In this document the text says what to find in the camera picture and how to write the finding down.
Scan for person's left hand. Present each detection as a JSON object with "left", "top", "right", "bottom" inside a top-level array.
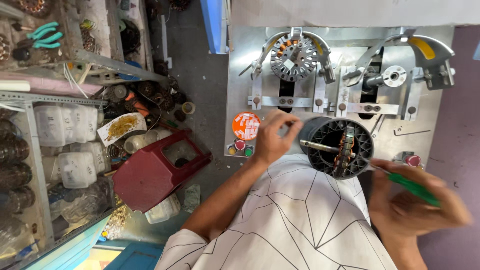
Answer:
[{"left": 253, "top": 110, "right": 304, "bottom": 166}]

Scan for person's right hand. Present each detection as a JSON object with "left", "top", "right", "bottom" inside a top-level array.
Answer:
[{"left": 367, "top": 158, "right": 473, "bottom": 241}]

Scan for green handled screwdriver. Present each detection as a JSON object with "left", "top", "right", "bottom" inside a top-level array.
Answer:
[{"left": 361, "top": 157, "right": 442, "bottom": 208}]

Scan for thin metal hex key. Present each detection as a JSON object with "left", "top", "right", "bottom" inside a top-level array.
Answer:
[{"left": 393, "top": 128, "right": 431, "bottom": 137}]

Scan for copper wound stator with shaft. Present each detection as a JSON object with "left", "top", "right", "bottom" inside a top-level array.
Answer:
[{"left": 300, "top": 126, "right": 357, "bottom": 178}]

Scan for steel winding machine panel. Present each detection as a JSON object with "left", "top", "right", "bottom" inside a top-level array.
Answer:
[{"left": 224, "top": 25, "right": 456, "bottom": 166}]

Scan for steel spindle with flange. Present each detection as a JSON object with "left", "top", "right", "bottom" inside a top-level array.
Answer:
[{"left": 362, "top": 65, "right": 408, "bottom": 91}]

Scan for white geometric line shirt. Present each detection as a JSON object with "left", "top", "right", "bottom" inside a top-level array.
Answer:
[{"left": 154, "top": 154, "right": 398, "bottom": 270}]

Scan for silver winding guide yellow patch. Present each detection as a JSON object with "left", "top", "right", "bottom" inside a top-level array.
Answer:
[{"left": 343, "top": 29, "right": 457, "bottom": 91}]

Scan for silver curved winding guide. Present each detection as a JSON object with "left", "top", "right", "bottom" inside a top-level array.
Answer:
[{"left": 250, "top": 27, "right": 337, "bottom": 85}]

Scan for bare steel stator core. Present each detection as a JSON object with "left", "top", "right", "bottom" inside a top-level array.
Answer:
[{"left": 270, "top": 34, "right": 320, "bottom": 83}]

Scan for orange lid with white slips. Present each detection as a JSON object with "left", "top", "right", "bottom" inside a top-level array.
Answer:
[{"left": 232, "top": 112, "right": 262, "bottom": 141}]

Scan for crumpled grey rag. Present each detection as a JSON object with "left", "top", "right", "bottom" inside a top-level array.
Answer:
[{"left": 183, "top": 184, "right": 201, "bottom": 214}]

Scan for blue plastic panel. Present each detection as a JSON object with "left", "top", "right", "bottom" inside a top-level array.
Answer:
[{"left": 200, "top": 0, "right": 229, "bottom": 55}]

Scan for clear plastic tub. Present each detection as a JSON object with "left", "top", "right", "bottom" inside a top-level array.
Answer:
[{"left": 145, "top": 193, "right": 181, "bottom": 224}]

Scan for dark red plastic stool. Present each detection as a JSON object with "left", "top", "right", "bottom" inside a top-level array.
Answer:
[{"left": 112, "top": 129, "right": 213, "bottom": 214}]

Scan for heap of motor parts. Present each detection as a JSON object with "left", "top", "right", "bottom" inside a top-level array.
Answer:
[{"left": 101, "top": 77, "right": 188, "bottom": 124}]

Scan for white plastic jar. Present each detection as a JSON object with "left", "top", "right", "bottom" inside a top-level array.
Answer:
[{"left": 124, "top": 134, "right": 149, "bottom": 155}]

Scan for blue crate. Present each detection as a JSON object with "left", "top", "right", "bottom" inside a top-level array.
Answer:
[{"left": 101, "top": 242, "right": 166, "bottom": 270}]

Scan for paper sheet with yellow bits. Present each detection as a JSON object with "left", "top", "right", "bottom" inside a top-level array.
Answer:
[{"left": 97, "top": 112, "right": 148, "bottom": 147}]

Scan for cluttered metal workbench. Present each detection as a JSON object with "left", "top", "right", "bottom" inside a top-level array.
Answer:
[{"left": 0, "top": 0, "right": 167, "bottom": 85}]

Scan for metal rack with plastic jars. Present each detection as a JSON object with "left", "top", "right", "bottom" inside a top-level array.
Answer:
[{"left": 0, "top": 90, "right": 115, "bottom": 263}]

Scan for teal handled pliers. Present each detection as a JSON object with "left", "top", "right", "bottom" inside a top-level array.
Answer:
[
  {"left": 32, "top": 32, "right": 64, "bottom": 49},
  {"left": 25, "top": 21, "right": 60, "bottom": 40}
]

